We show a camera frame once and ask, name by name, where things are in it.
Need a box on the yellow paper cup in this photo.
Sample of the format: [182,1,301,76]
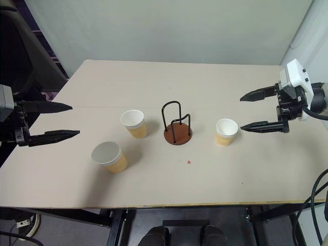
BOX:
[91,141,128,174]
[214,118,239,148]
[120,109,149,139]

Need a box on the black table frame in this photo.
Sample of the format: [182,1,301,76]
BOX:
[32,201,326,246]

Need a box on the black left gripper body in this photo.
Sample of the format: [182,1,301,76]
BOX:
[12,101,30,148]

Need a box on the thick black hanging cable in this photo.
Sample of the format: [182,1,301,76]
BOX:
[309,168,328,246]

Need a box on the wire cup holder wooden base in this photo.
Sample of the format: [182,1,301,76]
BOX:
[161,101,193,147]

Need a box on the dark trouser leg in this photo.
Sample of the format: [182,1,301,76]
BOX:
[0,207,35,221]

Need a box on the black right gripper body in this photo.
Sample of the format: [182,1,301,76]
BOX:
[275,81,309,134]

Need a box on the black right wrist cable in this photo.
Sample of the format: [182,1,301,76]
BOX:
[303,106,328,120]

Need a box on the thin grey hanging cable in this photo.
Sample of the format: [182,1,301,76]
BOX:
[294,176,328,246]

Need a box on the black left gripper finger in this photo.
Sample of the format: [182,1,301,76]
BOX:
[28,130,81,148]
[25,101,73,115]

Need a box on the black floor cable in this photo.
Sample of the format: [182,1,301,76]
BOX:
[0,224,43,246]

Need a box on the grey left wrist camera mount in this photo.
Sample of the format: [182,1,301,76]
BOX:
[0,84,15,123]

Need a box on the dark rounded shape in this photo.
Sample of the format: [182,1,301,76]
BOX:
[141,225,170,246]

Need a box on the black chair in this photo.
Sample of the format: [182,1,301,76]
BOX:
[0,0,69,103]

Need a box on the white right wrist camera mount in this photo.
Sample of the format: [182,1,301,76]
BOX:
[278,58,315,121]

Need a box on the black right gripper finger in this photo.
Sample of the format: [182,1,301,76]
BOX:
[240,120,289,133]
[239,85,278,103]

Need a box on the black and white sneaker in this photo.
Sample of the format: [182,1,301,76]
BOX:
[15,213,42,238]

